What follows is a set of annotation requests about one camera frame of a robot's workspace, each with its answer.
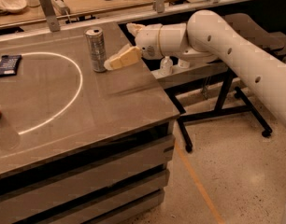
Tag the clear sanitizer bottle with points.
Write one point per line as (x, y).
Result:
(166, 66)
(183, 64)

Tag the dark blue rxbar wrapper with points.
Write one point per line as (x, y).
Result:
(9, 65)

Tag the silver redbull can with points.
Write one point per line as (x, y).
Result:
(97, 50)

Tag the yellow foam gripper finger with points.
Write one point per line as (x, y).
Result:
(135, 28)
(127, 55)

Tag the white bowl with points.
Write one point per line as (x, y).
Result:
(13, 6)

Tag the right clear sanitizer bottle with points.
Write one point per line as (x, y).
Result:
(183, 64)

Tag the white power strip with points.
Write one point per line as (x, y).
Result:
(61, 6)

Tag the left metal bracket post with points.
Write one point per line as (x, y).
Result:
(50, 15)

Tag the left clear sanitizer bottle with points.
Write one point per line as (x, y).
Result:
(166, 66)

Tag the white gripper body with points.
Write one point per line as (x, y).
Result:
(148, 41)

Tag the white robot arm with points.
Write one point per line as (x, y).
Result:
(232, 176)

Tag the grey drawer cabinet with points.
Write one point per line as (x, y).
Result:
(99, 185)

